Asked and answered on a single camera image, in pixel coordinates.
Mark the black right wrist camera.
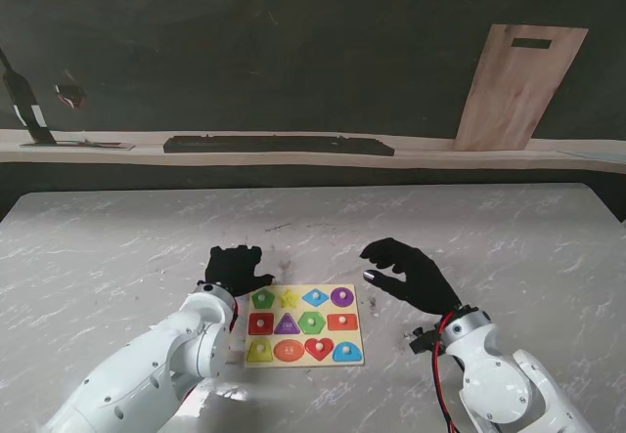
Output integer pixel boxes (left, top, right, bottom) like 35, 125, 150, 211
409, 325, 439, 355

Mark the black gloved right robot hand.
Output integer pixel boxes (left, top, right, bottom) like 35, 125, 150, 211
359, 237, 464, 316

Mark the wooden cutting board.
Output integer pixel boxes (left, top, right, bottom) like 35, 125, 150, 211
450, 23, 590, 152

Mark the thin flat serving board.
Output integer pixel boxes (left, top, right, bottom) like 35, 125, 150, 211
19, 140, 136, 152

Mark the red heart puzzle piece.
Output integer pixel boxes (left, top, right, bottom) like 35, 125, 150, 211
303, 336, 335, 361

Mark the light wooden shelf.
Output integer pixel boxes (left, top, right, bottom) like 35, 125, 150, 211
0, 128, 626, 176

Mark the dark wine bottle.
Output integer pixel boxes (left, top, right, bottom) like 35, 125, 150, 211
0, 47, 59, 146

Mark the yellow wooden shape puzzle board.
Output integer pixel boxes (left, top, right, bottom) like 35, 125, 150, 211
243, 282, 366, 368

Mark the blue diamond puzzle piece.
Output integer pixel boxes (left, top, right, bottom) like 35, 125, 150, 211
301, 286, 329, 307

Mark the purple circle puzzle piece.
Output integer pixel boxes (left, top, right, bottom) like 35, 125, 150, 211
330, 285, 355, 308

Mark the long black tray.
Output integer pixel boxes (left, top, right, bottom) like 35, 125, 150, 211
162, 134, 396, 157

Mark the blue semicircle puzzle piece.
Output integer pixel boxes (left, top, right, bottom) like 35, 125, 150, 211
332, 339, 364, 363

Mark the green hexagon puzzle piece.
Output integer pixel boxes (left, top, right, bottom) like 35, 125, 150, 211
297, 310, 327, 335

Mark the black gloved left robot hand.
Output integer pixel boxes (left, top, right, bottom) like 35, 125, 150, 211
203, 244, 276, 298

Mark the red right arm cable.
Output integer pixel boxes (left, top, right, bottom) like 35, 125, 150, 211
430, 313, 461, 433

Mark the red wine glass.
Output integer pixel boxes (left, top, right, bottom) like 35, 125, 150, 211
52, 66, 107, 150

